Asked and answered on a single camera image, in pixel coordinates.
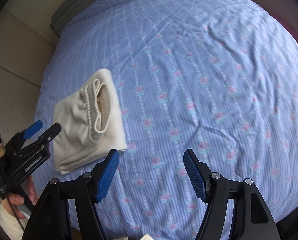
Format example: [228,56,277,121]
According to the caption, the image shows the person's left hand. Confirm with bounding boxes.
[8,175,38,221]

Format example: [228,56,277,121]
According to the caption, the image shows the blue floral bed sheet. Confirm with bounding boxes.
[35,0,298,239]

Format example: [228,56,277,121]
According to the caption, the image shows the cream knit pants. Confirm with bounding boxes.
[53,69,127,174]

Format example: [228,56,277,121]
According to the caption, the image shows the white knit sleeve forearm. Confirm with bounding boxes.
[0,202,30,239]

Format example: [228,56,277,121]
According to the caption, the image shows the cream ribbed wardrobe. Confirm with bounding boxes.
[0,10,55,142]

